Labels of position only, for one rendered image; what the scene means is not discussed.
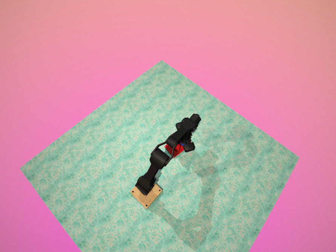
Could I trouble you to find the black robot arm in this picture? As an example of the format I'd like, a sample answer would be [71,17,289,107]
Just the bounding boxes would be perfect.
[135,114,201,196]

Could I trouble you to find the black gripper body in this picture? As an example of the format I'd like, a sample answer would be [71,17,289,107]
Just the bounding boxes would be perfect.
[176,122,195,152]

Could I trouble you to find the red circuit board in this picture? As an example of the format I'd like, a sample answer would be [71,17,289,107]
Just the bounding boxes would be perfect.
[164,141,185,158]

